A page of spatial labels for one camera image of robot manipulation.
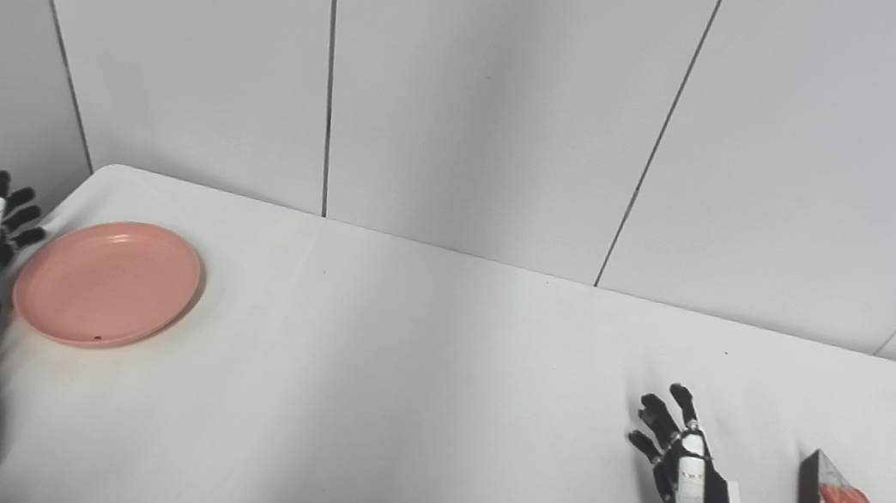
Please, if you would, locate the pink round plate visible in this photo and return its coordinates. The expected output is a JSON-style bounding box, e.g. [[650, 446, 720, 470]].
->
[[6, 207, 208, 363]]

